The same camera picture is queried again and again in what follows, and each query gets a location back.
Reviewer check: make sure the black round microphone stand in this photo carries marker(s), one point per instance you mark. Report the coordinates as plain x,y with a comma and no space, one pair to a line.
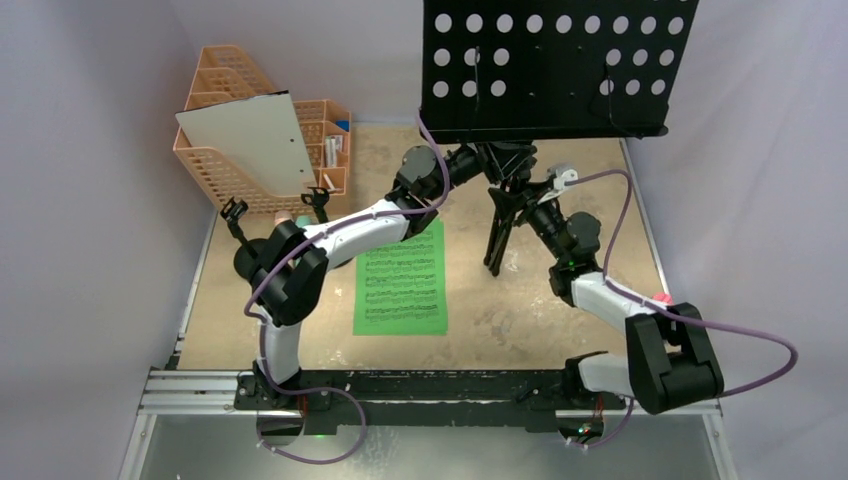
249,250

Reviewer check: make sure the mint green toy microphone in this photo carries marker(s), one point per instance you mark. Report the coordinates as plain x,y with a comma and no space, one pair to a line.
303,221

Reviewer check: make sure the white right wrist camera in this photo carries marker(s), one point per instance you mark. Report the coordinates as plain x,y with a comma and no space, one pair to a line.
560,178

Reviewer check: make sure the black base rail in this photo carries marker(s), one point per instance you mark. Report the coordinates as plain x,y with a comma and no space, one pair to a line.
535,400

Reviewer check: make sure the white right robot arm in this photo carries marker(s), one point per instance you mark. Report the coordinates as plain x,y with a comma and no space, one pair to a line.
669,360

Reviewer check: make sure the green sheet music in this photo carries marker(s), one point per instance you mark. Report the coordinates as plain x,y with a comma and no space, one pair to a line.
401,288

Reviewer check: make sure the peach plastic file organizer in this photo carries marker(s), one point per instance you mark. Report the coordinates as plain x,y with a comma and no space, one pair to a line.
225,73

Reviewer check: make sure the grey folder board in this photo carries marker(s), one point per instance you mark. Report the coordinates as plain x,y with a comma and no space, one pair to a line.
261,135

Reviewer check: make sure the yellow tip white pen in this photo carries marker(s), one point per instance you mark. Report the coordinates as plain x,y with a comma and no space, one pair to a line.
327,180

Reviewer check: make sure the white marker tube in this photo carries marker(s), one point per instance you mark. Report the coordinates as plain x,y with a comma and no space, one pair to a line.
336,145

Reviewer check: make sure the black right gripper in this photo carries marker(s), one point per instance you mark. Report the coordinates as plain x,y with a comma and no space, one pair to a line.
530,201

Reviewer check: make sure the black music stand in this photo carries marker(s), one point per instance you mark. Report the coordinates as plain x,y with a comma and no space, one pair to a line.
502,75

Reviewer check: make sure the pink round object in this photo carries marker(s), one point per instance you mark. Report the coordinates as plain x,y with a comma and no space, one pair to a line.
664,298

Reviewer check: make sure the pink toy microphone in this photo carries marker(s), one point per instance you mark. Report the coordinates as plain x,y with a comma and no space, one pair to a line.
281,216

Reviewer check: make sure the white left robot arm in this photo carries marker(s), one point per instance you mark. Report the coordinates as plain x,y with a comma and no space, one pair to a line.
288,275

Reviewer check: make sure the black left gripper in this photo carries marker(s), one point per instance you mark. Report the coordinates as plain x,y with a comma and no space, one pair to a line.
477,158

